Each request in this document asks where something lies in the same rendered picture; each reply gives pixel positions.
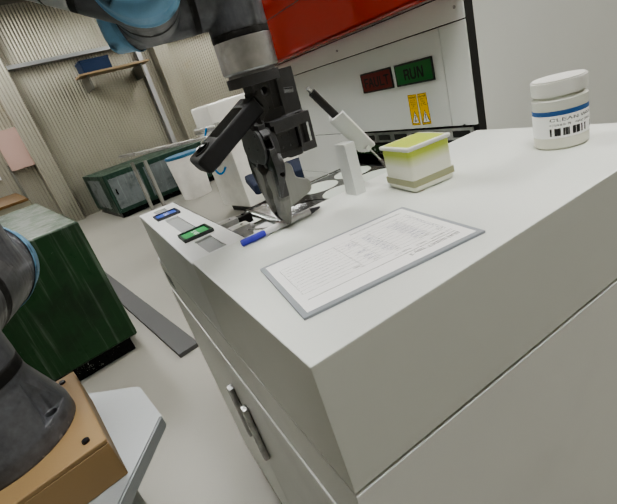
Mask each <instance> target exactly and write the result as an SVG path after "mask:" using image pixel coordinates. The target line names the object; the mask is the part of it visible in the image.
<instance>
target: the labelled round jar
mask: <svg viewBox="0 0 617 504"><path fill-rule="evenodd" d="M588 85H589V80H588V71H587V70H585V69H580V70H572V71H566V72H561V73H557V74H553V75H549V76H546V77H542V78H539V79H537V80H534V81H533V82H531V84H530V93H531V97H532V98H533V100H532V101H531V107H532V124H533V137H534V146H535V147H536V148H537V149H540V150H559V149H566V148H571V147H574V146H578V145H580V144H583V143H585V142H586V141H587V140H588V139H589V138H590V129H589V128H590V116H589V90H588V89H587V88H586V87H587V86H588Z"/></svg>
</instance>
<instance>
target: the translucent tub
mask: <svg viewBox="0 0 617 504"><path fill-rule="evenodd" d="M449 136H450V133H449V132H417V133H415V134H412V135H410V136H407V137H404V138H402V139H399V140H397V141H394V142H391V143H389V144H386V145H384V146H381V147H379V150H380V151H383V156H384V160H385V165H386V169H387V174H388V176H387V182H388V183H390V186H391V187H393V188H398V189H402V190H406V191H411V192H419V191H421V190H424V189H426V188H428V187H431V186H433V185H435V184H438V183H440V182H442V181H445V180H447V179H449V178H451V177H452V176H453V172H455V170H454V165H451V158H450V152H449V145H448V139H447V137H449Z"/></svg>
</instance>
